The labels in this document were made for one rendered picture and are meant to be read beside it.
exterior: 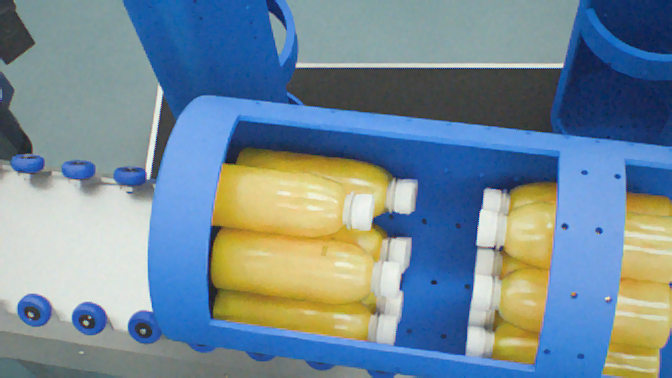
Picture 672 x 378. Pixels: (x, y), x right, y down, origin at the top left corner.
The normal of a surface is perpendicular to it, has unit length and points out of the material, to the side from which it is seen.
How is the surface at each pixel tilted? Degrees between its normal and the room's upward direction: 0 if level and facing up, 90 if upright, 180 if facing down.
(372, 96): 0
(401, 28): 0
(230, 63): 90
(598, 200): 5
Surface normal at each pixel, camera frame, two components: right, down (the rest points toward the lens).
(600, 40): -0.83, 0.53
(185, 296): -0.18, 0.53
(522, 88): -0.07, -0.43
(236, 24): 0.48, 0.77
